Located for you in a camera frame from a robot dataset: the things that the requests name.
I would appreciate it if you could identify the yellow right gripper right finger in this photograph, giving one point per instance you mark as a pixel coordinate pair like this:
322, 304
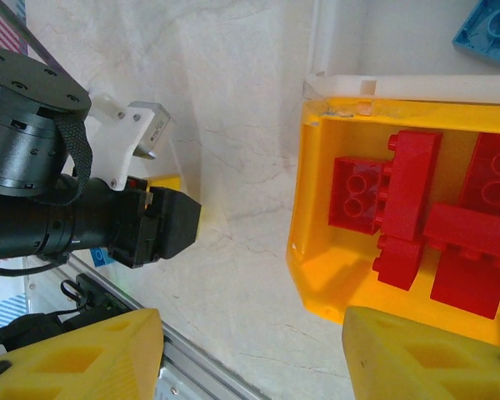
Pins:
379, 346

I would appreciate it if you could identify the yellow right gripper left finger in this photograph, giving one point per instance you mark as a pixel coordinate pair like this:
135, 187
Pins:
121, 346

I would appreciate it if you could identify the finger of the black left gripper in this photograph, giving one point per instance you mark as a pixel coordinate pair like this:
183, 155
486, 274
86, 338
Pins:
177, 225

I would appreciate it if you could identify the yellow lego brick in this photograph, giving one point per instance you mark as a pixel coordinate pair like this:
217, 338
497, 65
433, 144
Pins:
166, 182

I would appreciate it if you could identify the red lego brick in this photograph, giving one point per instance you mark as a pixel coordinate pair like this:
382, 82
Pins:
471, 196
341, 216
466, 287
462, 225

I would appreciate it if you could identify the yellow plastic container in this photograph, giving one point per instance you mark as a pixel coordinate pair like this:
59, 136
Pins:
312, 250

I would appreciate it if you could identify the red stepped double lego piece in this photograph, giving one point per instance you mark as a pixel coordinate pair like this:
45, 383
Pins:
412, 187

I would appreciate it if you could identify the white plastic container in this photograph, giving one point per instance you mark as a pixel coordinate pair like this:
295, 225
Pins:
400, 85

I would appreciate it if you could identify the blue lego brick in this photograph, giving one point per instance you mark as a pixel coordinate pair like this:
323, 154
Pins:
483, 37

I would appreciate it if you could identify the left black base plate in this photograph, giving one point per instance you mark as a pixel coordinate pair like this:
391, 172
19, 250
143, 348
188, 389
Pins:
108, 298

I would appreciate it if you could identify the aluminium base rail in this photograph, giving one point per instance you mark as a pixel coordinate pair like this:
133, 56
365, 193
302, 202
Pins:
200, 371

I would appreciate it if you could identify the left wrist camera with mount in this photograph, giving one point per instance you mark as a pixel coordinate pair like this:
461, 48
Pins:
150, 125

